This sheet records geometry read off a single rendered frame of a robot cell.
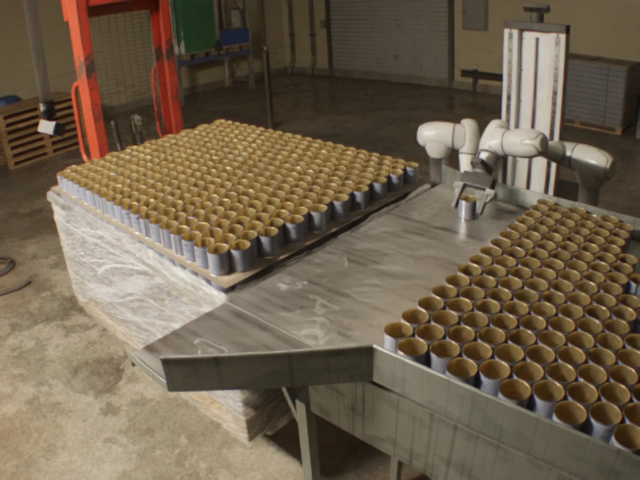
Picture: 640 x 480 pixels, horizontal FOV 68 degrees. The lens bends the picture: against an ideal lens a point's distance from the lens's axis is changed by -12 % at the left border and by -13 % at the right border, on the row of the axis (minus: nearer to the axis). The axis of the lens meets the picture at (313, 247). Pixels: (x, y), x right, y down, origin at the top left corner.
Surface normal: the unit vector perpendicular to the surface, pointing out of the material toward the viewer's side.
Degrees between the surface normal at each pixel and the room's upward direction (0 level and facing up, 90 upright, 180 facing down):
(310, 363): 90
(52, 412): 0
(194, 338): 0
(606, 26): 90
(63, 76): 90
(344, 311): 0
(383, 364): 90
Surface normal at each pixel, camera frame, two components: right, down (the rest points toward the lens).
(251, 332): -0.06, -0.89
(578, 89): -0.67, 0.33
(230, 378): 0.04, 0.44
